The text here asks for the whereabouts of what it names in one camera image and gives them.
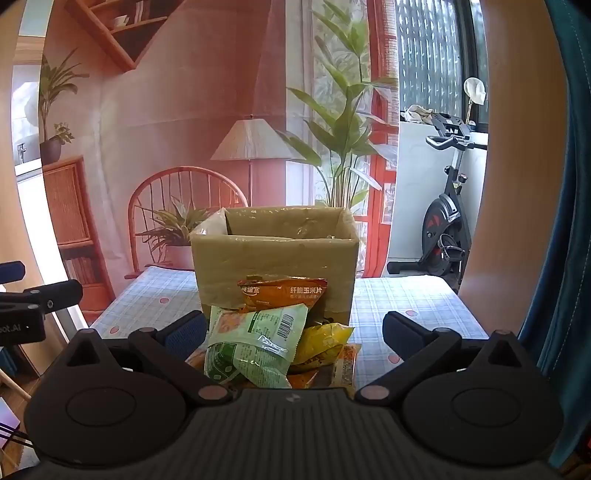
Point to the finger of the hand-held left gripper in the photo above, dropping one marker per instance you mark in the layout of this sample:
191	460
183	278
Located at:
11	272
53	293

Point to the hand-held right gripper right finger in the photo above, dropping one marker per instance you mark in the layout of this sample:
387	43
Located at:
397	334

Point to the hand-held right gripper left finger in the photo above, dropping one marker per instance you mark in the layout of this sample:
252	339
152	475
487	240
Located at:
182	334

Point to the clear packet with orange snack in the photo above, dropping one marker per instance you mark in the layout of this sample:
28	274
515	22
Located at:
345	369

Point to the green snack bag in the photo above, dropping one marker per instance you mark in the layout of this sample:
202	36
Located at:
249	344

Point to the orange snack bag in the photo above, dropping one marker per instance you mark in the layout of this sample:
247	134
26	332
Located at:
277	293

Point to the taped cardboard box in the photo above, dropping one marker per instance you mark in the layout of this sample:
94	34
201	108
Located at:
277	251

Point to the plaid tablecloth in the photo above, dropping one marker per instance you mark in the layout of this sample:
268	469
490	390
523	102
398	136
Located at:
415	295

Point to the yellow snack bag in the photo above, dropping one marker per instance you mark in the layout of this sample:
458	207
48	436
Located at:
323	341

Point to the small orange snack packet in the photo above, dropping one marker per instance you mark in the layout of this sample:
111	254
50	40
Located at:
302	379

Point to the black exercise bike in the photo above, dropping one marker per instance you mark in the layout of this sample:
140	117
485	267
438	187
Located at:
438	221

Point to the teal curtain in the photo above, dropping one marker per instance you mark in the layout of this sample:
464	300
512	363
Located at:
568	230

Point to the brown wooden board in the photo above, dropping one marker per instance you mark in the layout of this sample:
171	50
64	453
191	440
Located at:
517	161

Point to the white rag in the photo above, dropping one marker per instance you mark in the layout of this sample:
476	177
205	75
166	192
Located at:
418	113

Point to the white round lamp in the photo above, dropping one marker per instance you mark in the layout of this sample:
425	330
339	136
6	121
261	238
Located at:
475	90

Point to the dark framed window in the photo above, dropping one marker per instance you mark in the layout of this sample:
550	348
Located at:
429	55

